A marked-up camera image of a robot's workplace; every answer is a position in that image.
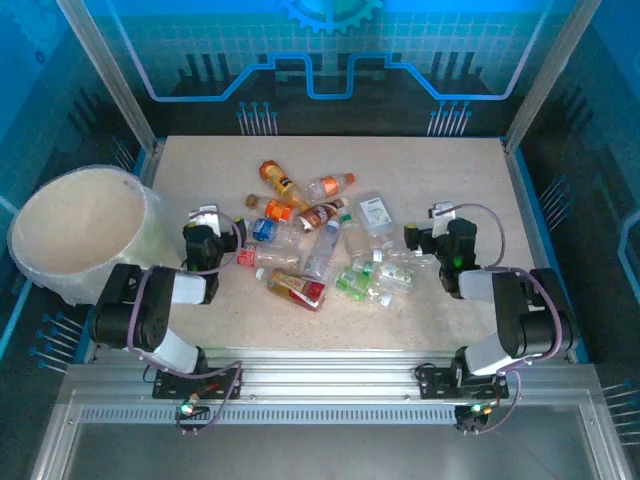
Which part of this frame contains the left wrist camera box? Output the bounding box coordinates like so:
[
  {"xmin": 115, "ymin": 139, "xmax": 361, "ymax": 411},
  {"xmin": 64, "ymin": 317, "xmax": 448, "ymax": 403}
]
[{"xmin": 187, "ymin": 203, "xmax": 222, "ymax": 236}]

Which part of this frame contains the yellow juice bottle orange cap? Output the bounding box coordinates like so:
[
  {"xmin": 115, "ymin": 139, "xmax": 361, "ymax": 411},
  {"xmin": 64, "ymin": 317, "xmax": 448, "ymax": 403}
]
[{"xmin": 258, "ymin": 159, "xmax": 310, "ymax": 212}]

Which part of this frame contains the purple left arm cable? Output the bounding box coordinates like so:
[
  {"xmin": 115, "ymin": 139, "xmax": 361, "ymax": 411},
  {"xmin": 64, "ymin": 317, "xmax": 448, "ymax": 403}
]
[{"xmin": 127, "ymin": 209, "xmax": 246, "ymax": 361}]

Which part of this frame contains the clear bottle green cap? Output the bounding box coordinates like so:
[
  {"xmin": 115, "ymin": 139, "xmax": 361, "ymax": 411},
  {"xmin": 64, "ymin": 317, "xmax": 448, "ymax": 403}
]
[{"xmin": 338, "ymin": 213, "xmax": 377, "ymax": 257}]

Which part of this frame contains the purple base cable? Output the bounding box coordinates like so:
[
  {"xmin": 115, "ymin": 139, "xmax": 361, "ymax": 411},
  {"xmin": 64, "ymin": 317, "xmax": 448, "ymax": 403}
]
[
  {"xmin": 173, "ymin": 360, "xmax": 245, "ymax": 437},
  {"xmin": 452, "ymin": 372, "xmax": 524, "ymax": 436}
]

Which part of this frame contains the small clear bottle white cap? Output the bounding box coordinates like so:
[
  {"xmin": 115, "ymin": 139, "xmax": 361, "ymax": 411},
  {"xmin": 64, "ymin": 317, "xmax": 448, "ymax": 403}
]
[{"xmin": 367, "ymin": 284, "xmax": 395, "ymax": 309}]

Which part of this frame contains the aluminium frame post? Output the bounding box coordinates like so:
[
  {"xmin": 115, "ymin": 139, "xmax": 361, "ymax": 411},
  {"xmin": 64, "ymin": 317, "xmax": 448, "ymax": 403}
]
[
  {"xmin": 55, "ymin": 0, "xmax": 166, "ymax": 156},
  {"xmin": 501, "ymin": 0, "xmax": 604, "ymax": 156}
]

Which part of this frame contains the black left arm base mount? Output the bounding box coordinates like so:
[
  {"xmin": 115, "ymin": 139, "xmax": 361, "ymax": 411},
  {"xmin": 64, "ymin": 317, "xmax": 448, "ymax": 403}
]
[{"xmin": 152, "ymin": 362, "xmax": 245, "ymax": 401}]

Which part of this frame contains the slotted grey cable duct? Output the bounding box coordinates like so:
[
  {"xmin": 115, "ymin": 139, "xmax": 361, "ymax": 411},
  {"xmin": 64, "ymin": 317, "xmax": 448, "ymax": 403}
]
[{"xmin": 78, "ymin": 405, "xmax": 461, "ymax": 426}]

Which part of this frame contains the clear bottle green-white label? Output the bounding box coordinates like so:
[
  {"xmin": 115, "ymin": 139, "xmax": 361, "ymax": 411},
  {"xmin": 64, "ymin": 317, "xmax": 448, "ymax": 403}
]
[{"xmin": 369, "ymin": 262, "xmax": 416, "ymax": 297}]

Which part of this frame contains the aluminium mounting rail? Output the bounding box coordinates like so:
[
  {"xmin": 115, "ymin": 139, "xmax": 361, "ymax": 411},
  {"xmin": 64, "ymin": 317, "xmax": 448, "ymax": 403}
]
[{"xmin": 64, "ymin": 349, "xmax": 596, "ymax": 401}]

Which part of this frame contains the red label clear bottle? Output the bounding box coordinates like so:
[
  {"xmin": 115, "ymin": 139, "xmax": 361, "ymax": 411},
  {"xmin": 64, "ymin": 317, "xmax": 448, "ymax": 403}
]
[{"xmin": 235, "ymin": 242, "xmax": 302, "ymax": 271}]

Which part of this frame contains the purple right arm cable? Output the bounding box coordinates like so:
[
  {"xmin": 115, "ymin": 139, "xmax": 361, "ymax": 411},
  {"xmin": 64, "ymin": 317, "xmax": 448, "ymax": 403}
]
[{"xmin": 447, "ymin": 202, "xmax": 565, "ymax": 364}]

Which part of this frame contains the small orange bottle brown cap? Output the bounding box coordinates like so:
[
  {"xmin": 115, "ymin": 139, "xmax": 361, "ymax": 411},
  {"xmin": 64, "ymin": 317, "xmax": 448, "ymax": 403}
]
[{"xmin": 244, "ymin": 193, "xmax": 297, "ymax": 225}]

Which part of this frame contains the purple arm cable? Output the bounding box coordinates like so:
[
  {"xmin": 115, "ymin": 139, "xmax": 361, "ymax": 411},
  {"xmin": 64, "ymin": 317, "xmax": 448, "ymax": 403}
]
[
  {"xmin": 447, "ymin": 202, "xmax": 565, "ymax": 364},
  {"xmin": 127, "ymin": 209, "xmax": 246, "ymax": 361}
]

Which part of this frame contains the orange label clear bottle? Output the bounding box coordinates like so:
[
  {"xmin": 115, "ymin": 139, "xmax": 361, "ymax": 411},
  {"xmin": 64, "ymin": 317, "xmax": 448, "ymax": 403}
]
[{"xmin": 305, "ymin": 172, "xmax": 357, "ymax": 202}]

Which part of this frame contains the white plastic-lined bin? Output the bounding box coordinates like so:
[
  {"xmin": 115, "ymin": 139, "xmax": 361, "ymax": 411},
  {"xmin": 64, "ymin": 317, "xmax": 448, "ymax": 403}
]
[{"xmin": 7, "ymin": 164, "xmax": 174, "ymax": 307}]

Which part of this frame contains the tea bottle red label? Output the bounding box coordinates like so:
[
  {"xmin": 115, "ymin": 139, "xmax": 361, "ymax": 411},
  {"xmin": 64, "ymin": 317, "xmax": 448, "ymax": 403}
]
[{"xmin": 254, "ymin": 267, "xmax": 327, "ymax": 314}]

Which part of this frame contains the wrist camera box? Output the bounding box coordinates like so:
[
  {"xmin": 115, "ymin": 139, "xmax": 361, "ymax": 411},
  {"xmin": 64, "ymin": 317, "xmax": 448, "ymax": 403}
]
[
  {"xmin": 427, "ymin": 202, "xmax": 457, "ymax": 239},
  {"xmin": 187, "ymin": 203, "xmax": 222, "ymax": 236}
]

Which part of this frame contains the brown label bottle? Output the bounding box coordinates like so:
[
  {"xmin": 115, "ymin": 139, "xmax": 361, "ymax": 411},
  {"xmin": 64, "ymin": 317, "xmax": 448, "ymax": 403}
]
[{"xmin": 296, "ymin": 197, "xmax": 350, "ymax": 234}]

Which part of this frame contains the plain clear bottle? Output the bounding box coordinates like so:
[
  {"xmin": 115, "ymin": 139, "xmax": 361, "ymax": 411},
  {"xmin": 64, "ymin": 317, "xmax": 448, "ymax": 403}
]
[{"xmin": 374, "ymin": 242, "xmax": 439, "ymax": 266}]

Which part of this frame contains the square clear bottle white label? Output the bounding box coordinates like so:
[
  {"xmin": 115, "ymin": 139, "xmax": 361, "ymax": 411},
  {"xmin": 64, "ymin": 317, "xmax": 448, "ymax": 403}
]
[{"xmin": 353, "ymin": 191, "xmax": 395, "ymax": 237}]

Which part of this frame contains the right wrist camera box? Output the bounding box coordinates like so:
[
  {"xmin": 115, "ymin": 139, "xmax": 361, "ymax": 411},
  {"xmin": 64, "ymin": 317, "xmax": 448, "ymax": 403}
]
[{"xmin": 427, "ymin": 202, "xmax": 457, "ymax": 239}]

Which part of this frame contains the clear bottle blue cap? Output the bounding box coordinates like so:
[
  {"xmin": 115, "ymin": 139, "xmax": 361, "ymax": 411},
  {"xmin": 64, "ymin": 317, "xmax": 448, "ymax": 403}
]
[{"xmin": 301, "ymin": 219, "xmax": 342, "ymax": 281}]

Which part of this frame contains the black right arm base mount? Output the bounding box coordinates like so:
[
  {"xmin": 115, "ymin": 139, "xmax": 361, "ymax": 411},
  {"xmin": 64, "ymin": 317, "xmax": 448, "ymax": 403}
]
[{"xmin": 415, "ymin": 362, "xmax": 510, "ymax": 401}]

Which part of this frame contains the green label bottle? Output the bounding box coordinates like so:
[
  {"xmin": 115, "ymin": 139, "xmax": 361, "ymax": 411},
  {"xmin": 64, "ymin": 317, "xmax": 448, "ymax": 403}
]
[{"xmin": 333, "ymin": 259, "xmax": 375, "ymax": 304}]

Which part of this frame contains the blue label clear bottle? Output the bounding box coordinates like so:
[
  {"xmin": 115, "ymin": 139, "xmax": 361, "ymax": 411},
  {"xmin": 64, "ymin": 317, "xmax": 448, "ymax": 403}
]
[{"xmin": 232, "ymin": 216, "xmax": 303, "ymax": 247}]

